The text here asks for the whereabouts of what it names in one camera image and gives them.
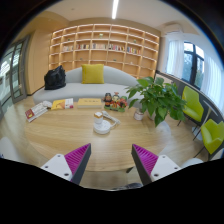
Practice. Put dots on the window with white curtains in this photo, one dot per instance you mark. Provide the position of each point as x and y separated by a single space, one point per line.
191 64

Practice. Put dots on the colourful figurine group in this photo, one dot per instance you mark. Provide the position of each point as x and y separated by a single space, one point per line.
115 102

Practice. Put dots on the green chair near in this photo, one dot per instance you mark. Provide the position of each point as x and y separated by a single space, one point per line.
212 136

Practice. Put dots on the green potted plant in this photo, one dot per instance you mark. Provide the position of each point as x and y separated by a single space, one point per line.
157 98

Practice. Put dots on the ceiling strip light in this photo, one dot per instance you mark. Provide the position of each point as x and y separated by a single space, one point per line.
115 8

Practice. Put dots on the black bag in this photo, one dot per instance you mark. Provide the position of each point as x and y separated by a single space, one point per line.
55 79

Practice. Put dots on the green chair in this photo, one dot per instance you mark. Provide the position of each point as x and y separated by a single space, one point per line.
193 109
212 136

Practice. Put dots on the wooden wall bookshelf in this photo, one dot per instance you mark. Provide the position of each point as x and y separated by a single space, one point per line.
128 49

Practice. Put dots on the white air conditioner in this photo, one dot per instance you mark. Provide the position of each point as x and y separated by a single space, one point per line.
172 29

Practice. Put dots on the white round power strip base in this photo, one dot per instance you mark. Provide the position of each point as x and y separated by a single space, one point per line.
102 128

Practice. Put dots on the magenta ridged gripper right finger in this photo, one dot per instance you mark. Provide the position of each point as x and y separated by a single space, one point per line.
151 167

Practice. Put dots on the yellow box book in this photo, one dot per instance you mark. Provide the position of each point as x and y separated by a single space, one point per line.
89 103

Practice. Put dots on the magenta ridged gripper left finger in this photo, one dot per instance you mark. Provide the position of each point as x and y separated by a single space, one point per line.
71 166

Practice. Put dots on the yellow cushion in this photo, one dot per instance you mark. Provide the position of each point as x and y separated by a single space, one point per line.
92 74

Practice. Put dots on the glass door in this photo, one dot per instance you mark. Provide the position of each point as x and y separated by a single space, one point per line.
12 75

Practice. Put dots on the yellow and white book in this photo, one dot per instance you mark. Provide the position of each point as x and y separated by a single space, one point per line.
63 104

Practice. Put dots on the white cube charger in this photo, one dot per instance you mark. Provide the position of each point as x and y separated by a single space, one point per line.
98 117

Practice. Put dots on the light grey sofa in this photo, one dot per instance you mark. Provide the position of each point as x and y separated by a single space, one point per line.
115 80

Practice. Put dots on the green chair far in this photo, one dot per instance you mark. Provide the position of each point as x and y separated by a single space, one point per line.
193 109

